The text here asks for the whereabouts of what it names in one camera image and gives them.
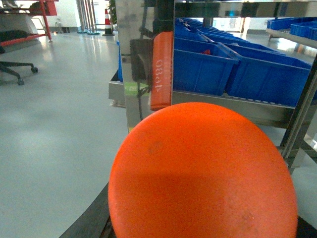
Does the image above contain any orange cylindrical capacitor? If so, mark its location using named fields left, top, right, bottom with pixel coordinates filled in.
left=108, top=103, right=298, bottom=238

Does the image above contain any large blue plastic bin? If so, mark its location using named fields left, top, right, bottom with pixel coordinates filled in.
left=173, top=38, right=238, bottom=96

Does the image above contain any red white traffic cone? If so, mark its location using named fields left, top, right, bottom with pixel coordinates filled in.
left=103, top=9, right=115, bottom=36

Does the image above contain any blue bin far right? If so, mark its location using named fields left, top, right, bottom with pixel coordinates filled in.
left=218, top=43, right=312, bottom=107

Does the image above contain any stainless steel roller rack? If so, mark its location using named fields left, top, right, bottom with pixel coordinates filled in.
left=115, top=0, right=317, bottom=172

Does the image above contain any black office chair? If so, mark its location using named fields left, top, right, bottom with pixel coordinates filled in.
left=0, top=30, right=39, bottom=86

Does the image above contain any red metal frame table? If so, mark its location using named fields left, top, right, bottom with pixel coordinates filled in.
left=0, top=0, right=57, bottom=47

